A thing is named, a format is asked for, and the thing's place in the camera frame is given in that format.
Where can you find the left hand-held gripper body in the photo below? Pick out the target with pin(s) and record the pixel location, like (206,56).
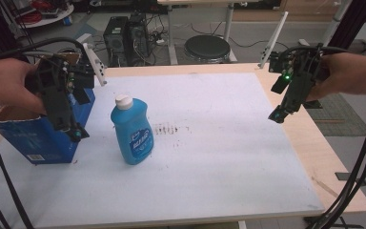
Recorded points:
(55,95)

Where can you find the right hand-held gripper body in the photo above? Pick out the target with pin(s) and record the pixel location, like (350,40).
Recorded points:
(300,79)

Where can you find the blue cardboard box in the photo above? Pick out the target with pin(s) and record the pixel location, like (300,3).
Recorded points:
(41,140)

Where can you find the blue detergent bottle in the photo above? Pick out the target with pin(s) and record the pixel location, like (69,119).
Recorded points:
(133,130)

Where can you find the person's right hand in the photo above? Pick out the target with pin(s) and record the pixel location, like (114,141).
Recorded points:
(349,74)

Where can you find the person's left hand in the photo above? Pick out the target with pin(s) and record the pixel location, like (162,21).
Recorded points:
(3,82)

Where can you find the white perforated bar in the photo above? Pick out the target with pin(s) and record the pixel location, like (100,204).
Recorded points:
(273,39)
(96,65)

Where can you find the wooden table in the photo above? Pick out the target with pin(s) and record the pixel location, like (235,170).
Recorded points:
(311,149)

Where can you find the black computer tower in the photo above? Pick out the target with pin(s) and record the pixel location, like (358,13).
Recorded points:
(138,38)
(116,38)

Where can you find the round white table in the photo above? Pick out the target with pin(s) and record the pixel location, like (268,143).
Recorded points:
(49,17)

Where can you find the black round stool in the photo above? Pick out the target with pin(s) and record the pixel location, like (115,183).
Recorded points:
(207,47)

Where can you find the white table mat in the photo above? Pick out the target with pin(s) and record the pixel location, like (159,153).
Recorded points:
(203,152)

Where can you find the white power strip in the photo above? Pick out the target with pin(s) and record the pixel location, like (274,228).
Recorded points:
(160,41)

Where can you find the white desk frame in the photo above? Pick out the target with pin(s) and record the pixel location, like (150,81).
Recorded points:
(200,19)

